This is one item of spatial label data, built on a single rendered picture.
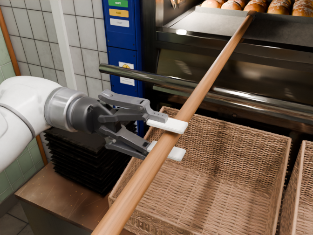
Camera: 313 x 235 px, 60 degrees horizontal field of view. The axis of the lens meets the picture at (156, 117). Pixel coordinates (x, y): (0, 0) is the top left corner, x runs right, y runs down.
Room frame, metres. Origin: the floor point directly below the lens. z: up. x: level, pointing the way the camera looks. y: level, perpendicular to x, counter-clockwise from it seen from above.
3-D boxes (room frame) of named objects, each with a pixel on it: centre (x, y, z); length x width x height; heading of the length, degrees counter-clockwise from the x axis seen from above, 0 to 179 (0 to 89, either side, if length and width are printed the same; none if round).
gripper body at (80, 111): (0.46, 0.12, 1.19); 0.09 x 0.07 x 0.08; 65
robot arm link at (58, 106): (0.50, 0.19, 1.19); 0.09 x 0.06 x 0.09; 155
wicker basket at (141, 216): (0.73, -0.18, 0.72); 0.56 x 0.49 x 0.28; 64
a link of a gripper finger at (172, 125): (0.40, -0.02, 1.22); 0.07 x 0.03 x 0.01; 65
